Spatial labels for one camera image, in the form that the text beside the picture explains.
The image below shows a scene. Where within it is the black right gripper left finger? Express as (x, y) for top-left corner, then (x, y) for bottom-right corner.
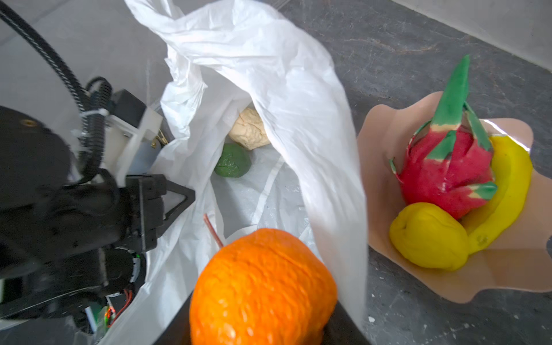
(153, 294), (193, 345)

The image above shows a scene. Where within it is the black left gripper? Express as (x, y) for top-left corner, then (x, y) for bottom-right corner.
(1, 175), (196, 302)

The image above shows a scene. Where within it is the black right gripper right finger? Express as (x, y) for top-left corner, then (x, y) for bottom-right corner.
(323, 302), (370, 345)

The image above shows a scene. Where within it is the orange fruit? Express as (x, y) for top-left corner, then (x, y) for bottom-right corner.
(189, 229), (338, 344)

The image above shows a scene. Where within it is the white plastic bag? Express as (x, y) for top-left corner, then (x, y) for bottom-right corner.
(103, 1), (368, 344)

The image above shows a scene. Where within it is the yellow lemon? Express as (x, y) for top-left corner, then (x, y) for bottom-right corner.
(389, 203), (469, 271)

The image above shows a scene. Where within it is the pink dragon fruit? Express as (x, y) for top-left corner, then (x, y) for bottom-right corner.
(389, 55), (498, 219)

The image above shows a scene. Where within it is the yellow banana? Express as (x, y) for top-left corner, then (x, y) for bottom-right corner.
(461, 136), (533, 254)

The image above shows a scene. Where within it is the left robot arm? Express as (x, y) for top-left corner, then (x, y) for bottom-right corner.
(1, 107), (196, 317)

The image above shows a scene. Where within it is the green avocado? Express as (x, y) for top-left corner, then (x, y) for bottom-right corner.
(214, 143), (252, 178)

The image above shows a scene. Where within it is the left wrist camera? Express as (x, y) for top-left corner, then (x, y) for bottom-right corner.
(102, 89), (163, 188)

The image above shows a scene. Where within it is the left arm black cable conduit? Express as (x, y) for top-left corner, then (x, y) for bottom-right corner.
(0, 0), (114, 182)

